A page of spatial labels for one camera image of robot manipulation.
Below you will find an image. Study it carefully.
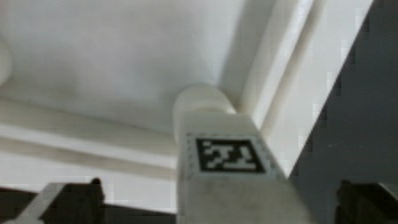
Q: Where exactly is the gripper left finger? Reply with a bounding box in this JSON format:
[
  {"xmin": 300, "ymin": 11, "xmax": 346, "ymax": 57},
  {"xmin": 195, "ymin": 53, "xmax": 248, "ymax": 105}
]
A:
[{"xmin": 0, "ymin": 178, "xmax": 175, "ymax": 224}]

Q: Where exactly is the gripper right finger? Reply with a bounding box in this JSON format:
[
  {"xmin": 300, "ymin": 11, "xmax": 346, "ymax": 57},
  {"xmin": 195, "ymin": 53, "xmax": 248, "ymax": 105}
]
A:
[{"xmin": 334, "ymin": 180, "xmax": 398, "ymax": 224}]

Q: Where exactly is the white square tabletop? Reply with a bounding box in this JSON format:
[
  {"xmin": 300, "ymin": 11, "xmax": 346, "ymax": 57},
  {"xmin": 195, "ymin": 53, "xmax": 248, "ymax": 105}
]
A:
[{"xmin": 0, "ymin": 0, "xmax": 374, "ymax": 212}]

